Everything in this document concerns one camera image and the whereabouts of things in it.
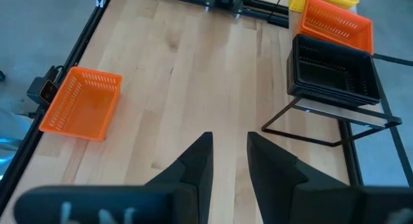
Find small black camera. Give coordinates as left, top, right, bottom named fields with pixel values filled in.
left=26, top=65, right=59, bottom=106

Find orange slotted plastic basket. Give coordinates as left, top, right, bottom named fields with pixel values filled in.
left=296, top=0, right=375, bottom=56
left=38, top=66, right=123, bottom=142

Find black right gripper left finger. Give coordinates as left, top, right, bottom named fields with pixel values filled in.
left=145, top=132, right=214, bottom=224

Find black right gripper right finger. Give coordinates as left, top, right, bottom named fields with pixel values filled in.
left=247, top=132, right=359, bottom=224

